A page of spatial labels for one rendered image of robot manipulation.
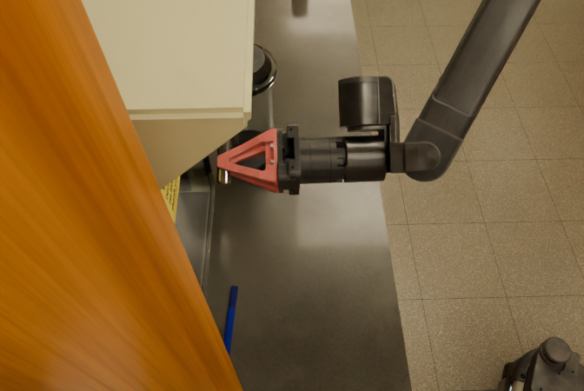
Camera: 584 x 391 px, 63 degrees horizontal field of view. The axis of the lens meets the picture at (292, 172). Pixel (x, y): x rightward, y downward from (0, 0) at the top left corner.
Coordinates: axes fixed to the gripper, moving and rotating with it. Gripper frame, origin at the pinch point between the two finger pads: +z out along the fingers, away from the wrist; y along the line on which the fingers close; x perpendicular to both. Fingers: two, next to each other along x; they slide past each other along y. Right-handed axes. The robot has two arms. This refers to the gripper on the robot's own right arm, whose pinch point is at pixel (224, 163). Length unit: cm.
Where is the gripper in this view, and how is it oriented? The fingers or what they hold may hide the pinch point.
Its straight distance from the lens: 59.4
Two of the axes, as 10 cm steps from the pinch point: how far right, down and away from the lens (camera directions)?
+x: 0.4, 9.6, -2.6
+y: 0.1, -2.6, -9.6
